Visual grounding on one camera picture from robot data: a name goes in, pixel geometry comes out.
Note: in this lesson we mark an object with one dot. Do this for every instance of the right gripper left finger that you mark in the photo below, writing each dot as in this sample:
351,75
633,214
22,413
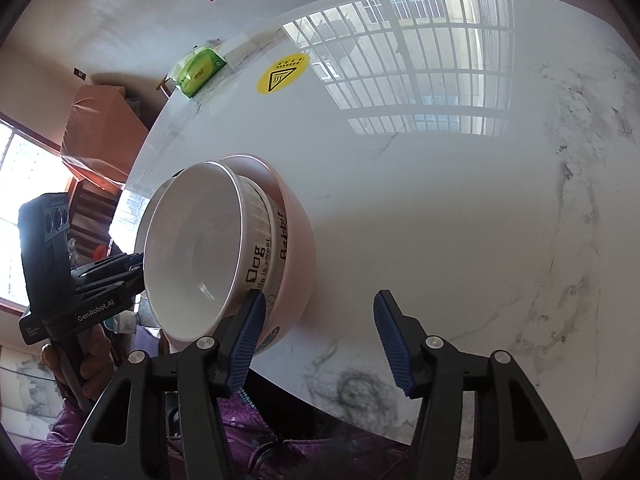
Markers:
125,435

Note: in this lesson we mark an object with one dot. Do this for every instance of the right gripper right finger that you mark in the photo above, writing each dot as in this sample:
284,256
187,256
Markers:
514,434

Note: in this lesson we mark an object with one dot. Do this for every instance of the white bowl blue band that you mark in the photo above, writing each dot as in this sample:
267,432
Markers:
205,249

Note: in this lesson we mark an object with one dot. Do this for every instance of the large pink bowl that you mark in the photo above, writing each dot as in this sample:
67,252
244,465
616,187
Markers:
301,259

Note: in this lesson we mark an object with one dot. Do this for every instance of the left hand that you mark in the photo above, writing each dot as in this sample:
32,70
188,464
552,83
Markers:
97,368

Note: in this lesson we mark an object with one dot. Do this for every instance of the purple patterned clothing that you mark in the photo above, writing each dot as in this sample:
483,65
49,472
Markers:
257,452

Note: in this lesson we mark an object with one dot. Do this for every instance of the side window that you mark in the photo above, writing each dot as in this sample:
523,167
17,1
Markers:
33,209

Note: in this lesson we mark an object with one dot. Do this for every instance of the brown cardboard box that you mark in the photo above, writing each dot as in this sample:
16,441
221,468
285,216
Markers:
103,136

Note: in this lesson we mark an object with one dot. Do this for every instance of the light wooden chair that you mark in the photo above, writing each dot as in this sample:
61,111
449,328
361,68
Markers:
166,86

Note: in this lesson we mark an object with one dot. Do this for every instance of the green tissue pack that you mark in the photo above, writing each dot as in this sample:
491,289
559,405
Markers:
192,71

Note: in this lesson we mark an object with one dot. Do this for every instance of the yellow warning sticker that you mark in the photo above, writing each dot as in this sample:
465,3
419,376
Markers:
282,73

